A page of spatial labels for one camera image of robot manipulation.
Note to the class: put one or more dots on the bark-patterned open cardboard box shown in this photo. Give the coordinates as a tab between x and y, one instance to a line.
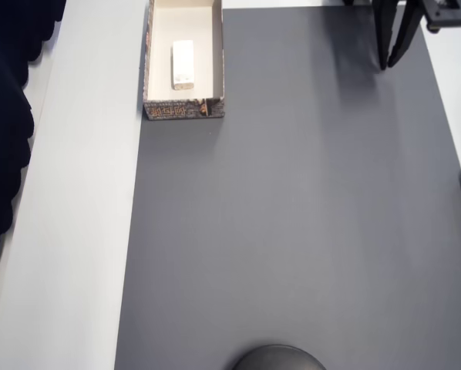
165	112

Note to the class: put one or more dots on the white rectangular block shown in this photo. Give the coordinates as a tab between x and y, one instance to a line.
183	63

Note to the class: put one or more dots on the grey table mat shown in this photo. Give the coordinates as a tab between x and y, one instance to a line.
292	212

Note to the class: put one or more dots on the black round-base stand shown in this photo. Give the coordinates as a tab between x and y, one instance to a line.
278	354

